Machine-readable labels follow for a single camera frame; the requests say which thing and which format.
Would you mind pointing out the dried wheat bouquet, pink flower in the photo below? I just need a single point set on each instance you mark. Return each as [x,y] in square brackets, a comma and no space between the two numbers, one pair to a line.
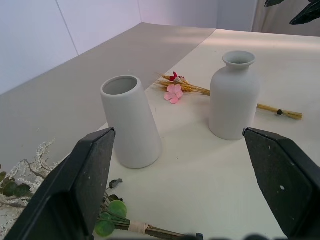
[173,93]

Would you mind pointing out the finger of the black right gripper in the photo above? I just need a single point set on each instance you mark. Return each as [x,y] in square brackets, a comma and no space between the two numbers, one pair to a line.
[310,13]
[270,2]

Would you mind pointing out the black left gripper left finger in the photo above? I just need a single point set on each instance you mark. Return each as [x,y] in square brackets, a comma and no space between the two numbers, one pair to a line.
[75,190]

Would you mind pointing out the green leaf white blossom bouquet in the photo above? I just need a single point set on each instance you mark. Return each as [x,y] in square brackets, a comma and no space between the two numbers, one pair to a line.
[116,208]

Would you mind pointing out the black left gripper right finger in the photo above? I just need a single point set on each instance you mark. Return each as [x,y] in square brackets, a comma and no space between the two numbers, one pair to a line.
[287,185]

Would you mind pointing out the white conical ceramic vase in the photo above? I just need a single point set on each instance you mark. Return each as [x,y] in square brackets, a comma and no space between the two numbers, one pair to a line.
[132,125]

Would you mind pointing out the white bottle-shaped ceramic vase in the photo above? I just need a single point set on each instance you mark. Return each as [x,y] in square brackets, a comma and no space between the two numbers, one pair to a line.
[232,100]

